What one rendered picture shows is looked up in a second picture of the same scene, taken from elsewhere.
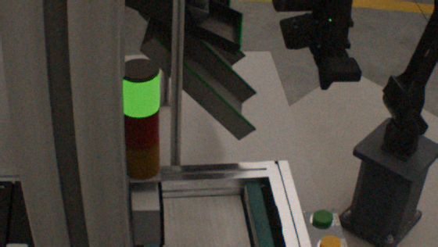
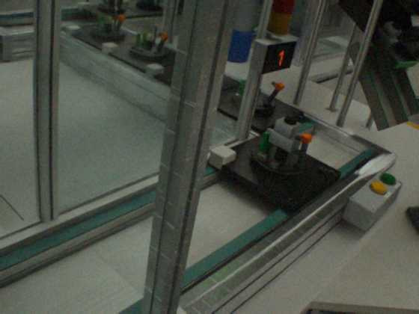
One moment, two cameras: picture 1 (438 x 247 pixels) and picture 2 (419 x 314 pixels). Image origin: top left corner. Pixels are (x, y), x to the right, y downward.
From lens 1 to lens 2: 0.70 m
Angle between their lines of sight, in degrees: 38
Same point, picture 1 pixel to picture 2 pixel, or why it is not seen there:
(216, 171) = (353, 137)
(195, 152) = not seen: hidden behind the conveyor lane
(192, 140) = not seen: hidden behind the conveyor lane
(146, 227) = (257, 56)
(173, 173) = (330, 125)
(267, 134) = (409, 164)
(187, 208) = (324, 144)
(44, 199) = not seen: outside the picture
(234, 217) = (343, 161)
